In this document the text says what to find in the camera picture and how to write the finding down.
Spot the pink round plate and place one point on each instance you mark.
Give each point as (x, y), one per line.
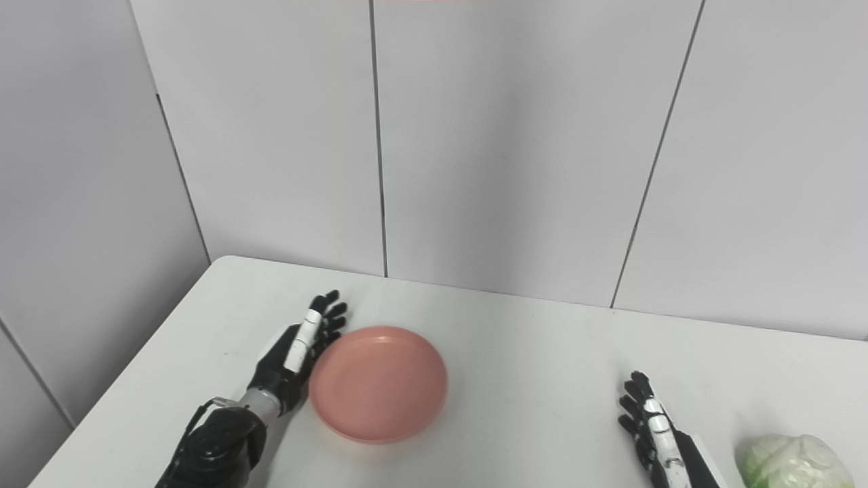
(378, 385)

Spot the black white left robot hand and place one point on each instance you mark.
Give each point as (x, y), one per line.
(288, 366)

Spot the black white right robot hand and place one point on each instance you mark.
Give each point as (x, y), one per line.
(668, 454)

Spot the green white toy cabbage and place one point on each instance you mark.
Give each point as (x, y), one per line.
(793, 464)

